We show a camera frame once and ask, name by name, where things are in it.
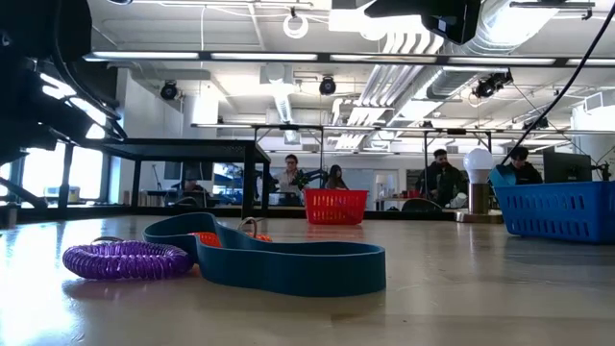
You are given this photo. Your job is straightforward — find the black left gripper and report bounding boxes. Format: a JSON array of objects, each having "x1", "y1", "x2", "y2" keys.
[{"x1": 0, "y1": 95, "x2": 97, "y2": 167}]

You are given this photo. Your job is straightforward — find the purple coil wristband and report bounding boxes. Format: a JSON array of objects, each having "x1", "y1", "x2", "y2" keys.
[{"x1": 61, "y1": 235, "x2": 196, "y2": 282}]

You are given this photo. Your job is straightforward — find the overhead light bar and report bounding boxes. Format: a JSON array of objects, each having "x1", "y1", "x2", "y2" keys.
[{"x1": 82, "y1": 49, "x2": 615, "y2": 67}]

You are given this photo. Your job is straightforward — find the white bulb table lamp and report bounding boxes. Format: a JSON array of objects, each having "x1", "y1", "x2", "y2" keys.
[{"x1": 455, "y1": 147, "x2": 504, "y2": 225}]

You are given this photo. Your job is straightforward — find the person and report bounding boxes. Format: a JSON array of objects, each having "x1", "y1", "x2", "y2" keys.
[
  {"x1": 417, "y1": 148, "x2": 465, "y2": 208},
  {"x1": 508, "y1": 146, "x2": 544, "y2": 185},
  {"x1": 273, "y1": 153, "x2": 304, "y2": 194},
  {"x1": 326, "y1": 163, "x2": 350, "y2": 190},
  {"x1": 175, "y1": 180, "x2": 208, "y2": 194}
]

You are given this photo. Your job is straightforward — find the black chair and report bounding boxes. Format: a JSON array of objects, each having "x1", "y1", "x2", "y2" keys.
[{"x1": 401, "y1": 197, "x2": 443, "y2": 212}]

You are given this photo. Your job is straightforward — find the red plastic basket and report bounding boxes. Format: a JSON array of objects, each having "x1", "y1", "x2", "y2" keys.
[{"x1": 304, "y1": 188, "x2": 370, "y2": 226}]

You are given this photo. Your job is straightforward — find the orange coil wristband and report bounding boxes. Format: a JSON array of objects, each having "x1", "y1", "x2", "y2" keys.
[{"x1": 188, "y1": 216, "x2": 274, "y2": 249}]

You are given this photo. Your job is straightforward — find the black computer monitor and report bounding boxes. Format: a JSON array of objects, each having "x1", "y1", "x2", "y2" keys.
[{"x1": 542, "y1": 151, "x2": 594, "y2": 185}]

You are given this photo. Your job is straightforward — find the blue plastic basket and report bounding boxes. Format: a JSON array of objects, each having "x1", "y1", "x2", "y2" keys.
[{"x1": 493, "y1": 180, "x2": 615, "y2": 245}]

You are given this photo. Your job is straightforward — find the silver air duct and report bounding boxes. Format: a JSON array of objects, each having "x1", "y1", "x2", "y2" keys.
[{"x1": 425, "y1": 0, "x2": 561, "y2": 100}]

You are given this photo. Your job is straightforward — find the white ceiling ring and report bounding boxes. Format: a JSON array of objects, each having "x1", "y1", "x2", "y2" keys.
[{"x1": 282, "y1": 12, "x2": 310, "y2": 40}]

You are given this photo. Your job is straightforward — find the black frame table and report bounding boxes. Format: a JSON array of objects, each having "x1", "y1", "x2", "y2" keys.
[{"x1": 95, "y1": 137, "x2": 271, "y2": 220}]

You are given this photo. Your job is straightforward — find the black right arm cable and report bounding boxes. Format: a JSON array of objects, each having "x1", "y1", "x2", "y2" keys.
[{"x1": 498, "y1": 2, "x2": 615, "y2": 167}]

